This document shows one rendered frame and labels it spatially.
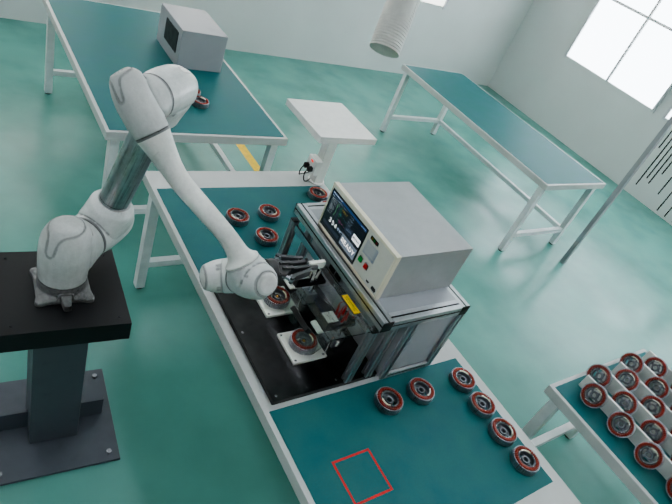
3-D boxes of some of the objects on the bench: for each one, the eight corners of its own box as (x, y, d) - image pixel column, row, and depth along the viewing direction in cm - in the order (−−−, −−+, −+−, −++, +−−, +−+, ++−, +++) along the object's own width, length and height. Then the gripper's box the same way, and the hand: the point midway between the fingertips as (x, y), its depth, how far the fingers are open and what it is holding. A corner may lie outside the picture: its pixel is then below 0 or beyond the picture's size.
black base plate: (271, 405, 193) (273, 401, 192) (206, 279, 230) (208, 275, 229) (375, 376, 221) (377, 373, 220) (302, 267, 258) (303, 264, 256)
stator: (267, 311, 223) (269, 304, 221) (259, 291, 230) (261, 284, 228) (292, 309, 229) (295, 303, 227) (283, 290, 236) (286, 284, 234)
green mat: (200, 276, 230) (200, 276, 230) (156, 188, 265) (156, 188, 265) (374, 256, 285) (374, 256, 285) (318, 186, 320) (318, 185, 320)
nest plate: (293, 365, 208) (294, 363, 207) (276, 335, 216) (277, 333, 216) (326, 357, 217) (327, 355, 216) (308, 329, 225) (309, 327, 224)
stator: (383, 386, 218) (386, 380, 216) (405, 406, 214) (409, 400, 212) (367, 401, 210) (371, 395, 207) (390, 421, 206) (394, 415, 204)
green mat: (359, 591, 156) (359, 590, 156) (269, 411, 191) (269, 411, 191) (552, 481, 211) (553, 481, 211) (455, 358, 246) (455, 357, 246)
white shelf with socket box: (292, 212, 290) (321, 137, 264) (263, 172, 311) (287, 98, 285) (346, 210, 310) (377, 139, 284) (315, 172, 331) (341, 102, 305)
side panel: (379, 379, 220) (413, 325, 202) (375, 374, 222) (409, 319, 204) (429, 365, 237) (465, 313, 218) (425, 360, 238) (460, 308, 220)
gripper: (252, 265, 185) (312, 259, 199) (269, 293, 178) (329, 284, 192) (258, 248, 181) (318, 243, 195) (275, 276, 173) (337, 268, 187)
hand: (315, 264), depth 191 cm, fingers closed
